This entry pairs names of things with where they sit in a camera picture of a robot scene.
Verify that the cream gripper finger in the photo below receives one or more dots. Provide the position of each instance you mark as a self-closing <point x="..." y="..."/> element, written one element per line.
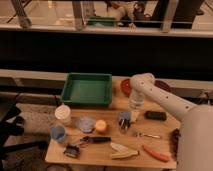
<point x="134" y="115"/>

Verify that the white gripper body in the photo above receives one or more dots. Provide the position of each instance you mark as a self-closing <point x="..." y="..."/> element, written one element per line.
<point x="136" y="100"/>

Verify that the blue sponge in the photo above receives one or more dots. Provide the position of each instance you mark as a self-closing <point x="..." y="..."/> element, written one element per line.
<point x="124" y="115"/>

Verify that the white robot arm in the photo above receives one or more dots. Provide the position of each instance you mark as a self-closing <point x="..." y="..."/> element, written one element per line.
<point x="195" y="145"/>

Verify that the red bowl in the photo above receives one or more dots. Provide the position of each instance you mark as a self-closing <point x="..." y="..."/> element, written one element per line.
<point x="125" y="87"/>

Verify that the purple bowl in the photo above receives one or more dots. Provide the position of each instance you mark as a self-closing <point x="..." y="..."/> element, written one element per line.
<point x="162" y="85"/>

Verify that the small metal cup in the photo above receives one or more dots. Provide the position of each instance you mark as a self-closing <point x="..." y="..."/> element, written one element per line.
<point x="124" y="125"/>

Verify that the black rectangular block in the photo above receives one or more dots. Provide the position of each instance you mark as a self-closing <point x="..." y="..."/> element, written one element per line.
<point x="154" y="115"/>

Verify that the metal spoon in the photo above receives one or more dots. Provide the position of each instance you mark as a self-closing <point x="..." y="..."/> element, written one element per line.
<point x="140" y="134"/>

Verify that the yellow orange ball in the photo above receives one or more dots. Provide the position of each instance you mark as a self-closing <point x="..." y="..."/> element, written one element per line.
<point x="100" y="126"/>

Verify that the purple grape bunch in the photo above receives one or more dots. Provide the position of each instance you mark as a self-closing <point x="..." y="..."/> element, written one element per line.
<point x="174" y="141"/>

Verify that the orange carrot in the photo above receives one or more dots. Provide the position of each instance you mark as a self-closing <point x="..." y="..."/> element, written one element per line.
<point x="156" y="155"/>

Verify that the green plastic tray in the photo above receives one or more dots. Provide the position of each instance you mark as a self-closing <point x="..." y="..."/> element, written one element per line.
<point x="87" y="90"/>

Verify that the white lidded cup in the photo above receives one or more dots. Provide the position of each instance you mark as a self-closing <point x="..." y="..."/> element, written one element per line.
<point x="63" y="114"/>

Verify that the black binder clip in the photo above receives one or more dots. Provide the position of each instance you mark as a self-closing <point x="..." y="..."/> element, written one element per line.
<point x="72" y="151"/>

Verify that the blue plastic cup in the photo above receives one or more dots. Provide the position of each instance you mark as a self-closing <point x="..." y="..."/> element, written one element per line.
<point x="58" y="133"/>

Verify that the green bin in background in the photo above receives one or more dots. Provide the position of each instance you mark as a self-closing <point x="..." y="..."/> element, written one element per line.
<point x="101" y="21"/>

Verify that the black office chair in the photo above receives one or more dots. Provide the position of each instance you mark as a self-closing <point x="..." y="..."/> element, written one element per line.
<point x="11" y="124"/>

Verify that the black handled tool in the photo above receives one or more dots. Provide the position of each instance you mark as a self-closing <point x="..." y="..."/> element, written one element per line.
<point x="96" y="139"/>

